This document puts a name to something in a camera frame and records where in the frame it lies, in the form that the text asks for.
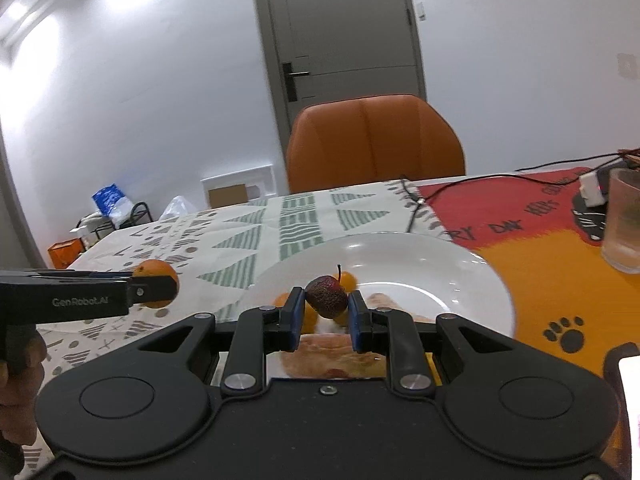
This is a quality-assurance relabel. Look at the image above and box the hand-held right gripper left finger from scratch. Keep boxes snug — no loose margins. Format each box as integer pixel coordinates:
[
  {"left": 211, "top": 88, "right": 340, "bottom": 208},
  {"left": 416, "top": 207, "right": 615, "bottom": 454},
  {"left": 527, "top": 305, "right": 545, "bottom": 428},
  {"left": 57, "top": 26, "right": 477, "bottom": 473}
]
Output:
[{"left": 135, "top": 286, "right": 307, "bottom": 392}]

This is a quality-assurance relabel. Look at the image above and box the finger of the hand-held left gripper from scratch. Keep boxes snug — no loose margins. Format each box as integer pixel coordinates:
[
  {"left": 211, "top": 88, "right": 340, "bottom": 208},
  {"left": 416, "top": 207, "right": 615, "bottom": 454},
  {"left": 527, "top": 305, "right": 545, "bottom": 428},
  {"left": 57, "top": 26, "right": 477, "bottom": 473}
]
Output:
[
  {"left": 125, "top": 275, "right": 180, "bottom": 307},
  {"left": 65, "top": 269, "right": 137, "bottom": 282}
]

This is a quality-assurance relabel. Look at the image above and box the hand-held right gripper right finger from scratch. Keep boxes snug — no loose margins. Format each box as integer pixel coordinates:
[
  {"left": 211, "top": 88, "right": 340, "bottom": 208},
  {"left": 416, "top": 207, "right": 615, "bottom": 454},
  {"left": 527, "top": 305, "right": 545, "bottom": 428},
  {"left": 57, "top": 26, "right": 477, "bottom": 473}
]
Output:
[{"left": 347, "top": 290, "right": 519, "bottom": 392}]

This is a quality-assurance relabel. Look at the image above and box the small orange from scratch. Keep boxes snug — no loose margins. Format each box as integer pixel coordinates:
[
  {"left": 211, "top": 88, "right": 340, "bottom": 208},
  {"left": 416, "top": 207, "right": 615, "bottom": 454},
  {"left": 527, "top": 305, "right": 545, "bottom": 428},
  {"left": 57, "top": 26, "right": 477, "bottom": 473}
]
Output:
[
  {"left": 334, "top": 271, "right": 359, "bottom": 328},
  {"left": 273, "top": 292, "right": 321, "bottom": 334}
]

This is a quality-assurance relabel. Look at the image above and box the large orange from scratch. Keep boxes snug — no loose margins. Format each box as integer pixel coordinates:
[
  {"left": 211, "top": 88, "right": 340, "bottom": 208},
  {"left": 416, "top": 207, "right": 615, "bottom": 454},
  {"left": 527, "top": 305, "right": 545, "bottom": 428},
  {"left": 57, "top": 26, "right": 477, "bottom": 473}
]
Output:
[{"left": 132, "top": 259, "right": 180, "bottom": 309}]

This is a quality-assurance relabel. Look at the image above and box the dark red wrinkled fruit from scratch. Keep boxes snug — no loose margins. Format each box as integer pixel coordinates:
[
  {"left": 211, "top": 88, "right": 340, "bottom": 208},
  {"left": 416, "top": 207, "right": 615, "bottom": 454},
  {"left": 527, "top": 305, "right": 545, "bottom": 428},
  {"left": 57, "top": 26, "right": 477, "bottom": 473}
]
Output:
[{"left": 304, "top": 263, "right": 349, "bottom": 320}]

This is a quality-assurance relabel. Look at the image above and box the white plate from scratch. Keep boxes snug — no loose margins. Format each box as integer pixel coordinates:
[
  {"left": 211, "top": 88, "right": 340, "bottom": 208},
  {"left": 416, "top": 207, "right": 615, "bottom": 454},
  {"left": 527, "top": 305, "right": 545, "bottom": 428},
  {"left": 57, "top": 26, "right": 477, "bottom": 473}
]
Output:
[{"left": 237, "top": 232, "right": 516, "bottom": 377}]

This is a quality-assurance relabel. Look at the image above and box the person's left hand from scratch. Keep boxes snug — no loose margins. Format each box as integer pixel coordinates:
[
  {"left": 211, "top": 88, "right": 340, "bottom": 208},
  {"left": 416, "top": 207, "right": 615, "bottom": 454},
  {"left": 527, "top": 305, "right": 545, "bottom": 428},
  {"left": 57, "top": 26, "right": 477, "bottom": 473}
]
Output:
[{"left": 0, "top": 332, "right": 49, "bottom": 449}]

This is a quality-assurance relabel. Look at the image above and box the orange cardboard box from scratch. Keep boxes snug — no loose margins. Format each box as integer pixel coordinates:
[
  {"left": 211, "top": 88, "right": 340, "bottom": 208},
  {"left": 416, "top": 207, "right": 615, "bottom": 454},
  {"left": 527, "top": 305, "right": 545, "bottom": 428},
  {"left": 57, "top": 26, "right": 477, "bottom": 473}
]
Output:
[{"left": 47, "top": 239, "right": 84, "bottom": 270}]

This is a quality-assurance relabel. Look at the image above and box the blue plastic bag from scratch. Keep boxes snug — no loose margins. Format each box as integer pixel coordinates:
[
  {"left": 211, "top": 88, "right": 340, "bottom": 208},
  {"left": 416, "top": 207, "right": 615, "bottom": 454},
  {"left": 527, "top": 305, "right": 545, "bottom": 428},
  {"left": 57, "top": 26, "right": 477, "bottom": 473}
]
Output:
[{"left": 91, "top": 185, "right": 134, "bottom": 229}]

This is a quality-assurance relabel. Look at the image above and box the black metal rack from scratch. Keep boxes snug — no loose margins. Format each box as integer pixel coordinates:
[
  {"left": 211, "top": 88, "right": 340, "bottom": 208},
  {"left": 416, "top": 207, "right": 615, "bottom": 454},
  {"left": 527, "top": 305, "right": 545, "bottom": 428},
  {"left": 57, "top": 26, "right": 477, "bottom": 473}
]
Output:
[{"left": 75, "top": 202, "right": 154, "bottom": 241}]

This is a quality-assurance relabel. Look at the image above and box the white plastic bag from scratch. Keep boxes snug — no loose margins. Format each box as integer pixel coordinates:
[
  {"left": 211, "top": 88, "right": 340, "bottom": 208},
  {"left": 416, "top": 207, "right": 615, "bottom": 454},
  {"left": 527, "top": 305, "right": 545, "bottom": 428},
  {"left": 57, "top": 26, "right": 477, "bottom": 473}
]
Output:
[{"left": 159, "top": 195, "right": 201, "bottom": 221}]

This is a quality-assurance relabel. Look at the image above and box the patterned white green tablecloth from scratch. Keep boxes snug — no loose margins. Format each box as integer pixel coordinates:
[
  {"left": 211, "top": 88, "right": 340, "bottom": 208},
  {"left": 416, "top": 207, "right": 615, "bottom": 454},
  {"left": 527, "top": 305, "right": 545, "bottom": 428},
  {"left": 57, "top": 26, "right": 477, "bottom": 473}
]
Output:
[{"left": 20, "top": 177, "right": 445, "bottom": 476}]

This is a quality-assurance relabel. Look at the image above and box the orange leather chair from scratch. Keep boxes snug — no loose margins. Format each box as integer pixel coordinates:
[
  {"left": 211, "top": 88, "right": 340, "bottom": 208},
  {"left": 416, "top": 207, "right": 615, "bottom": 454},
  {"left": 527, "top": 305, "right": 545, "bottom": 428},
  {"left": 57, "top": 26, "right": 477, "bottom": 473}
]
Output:
[{"left": 286, "top": 94, "right": 467, "bottom": 195}]

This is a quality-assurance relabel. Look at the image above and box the red orange printed mat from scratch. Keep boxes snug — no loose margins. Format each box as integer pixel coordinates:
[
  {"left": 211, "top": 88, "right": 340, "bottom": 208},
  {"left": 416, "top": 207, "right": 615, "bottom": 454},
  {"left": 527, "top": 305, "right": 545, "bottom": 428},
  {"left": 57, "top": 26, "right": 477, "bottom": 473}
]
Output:
[{"left": 416, "top": 166, "right": 640, "bottom": 461}]

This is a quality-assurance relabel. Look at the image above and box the white charger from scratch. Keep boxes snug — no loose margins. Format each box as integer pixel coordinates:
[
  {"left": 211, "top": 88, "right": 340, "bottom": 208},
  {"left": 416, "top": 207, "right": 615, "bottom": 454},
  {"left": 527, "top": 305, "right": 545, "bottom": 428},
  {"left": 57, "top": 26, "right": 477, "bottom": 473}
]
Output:
[{"left": 579, "top": 167, "right": 614, "bottom": 207}]

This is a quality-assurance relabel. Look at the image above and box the white phone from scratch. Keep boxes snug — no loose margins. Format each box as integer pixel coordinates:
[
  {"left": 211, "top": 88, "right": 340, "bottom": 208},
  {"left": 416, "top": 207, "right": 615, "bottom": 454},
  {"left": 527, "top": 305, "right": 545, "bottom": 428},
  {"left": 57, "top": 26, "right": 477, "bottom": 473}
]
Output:
[{"left": 619, "top": 355, "right": 640, "bottom": 442}]

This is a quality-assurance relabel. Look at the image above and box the frosted plastic cup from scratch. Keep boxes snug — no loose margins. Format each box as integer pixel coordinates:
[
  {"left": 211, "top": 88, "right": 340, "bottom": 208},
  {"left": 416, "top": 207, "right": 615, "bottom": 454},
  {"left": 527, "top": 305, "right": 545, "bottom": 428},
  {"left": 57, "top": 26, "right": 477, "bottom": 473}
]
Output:
[{"left": 601, "top": 167, "right": 640, "bottom": 275}]

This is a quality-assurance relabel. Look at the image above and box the grey door with black lock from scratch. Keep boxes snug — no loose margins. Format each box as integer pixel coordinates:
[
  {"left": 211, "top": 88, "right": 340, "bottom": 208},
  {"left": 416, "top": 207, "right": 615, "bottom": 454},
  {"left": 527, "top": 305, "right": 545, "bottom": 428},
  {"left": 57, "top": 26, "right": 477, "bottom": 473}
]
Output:
[{"left": 248, "top": 0, "right": 429, "bottom": 137}]

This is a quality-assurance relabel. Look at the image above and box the black cable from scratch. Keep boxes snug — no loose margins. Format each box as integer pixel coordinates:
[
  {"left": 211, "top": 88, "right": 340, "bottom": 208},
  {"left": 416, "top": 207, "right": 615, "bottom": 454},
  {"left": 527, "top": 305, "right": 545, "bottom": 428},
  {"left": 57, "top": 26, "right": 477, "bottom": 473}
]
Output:
[{"left": 399, "top": 152, "right": 640, "bottom": 234}]

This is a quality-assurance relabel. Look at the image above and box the white picture frame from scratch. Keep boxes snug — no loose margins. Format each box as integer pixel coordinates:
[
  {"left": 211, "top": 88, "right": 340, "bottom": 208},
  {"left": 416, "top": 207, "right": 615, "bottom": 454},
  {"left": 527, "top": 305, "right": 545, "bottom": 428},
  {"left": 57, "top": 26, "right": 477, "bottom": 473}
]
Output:
[{"left": 201, "top": 164, "right": 276, "bottom": 209}]

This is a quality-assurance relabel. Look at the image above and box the black door lock handle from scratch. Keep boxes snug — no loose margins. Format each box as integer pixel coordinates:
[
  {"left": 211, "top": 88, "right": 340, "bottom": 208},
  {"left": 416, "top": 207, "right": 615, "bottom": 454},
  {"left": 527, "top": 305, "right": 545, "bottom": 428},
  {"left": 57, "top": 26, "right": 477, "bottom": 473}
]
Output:
[{"left": 281, "top": 62, "right": 311, "bottom": 101}]

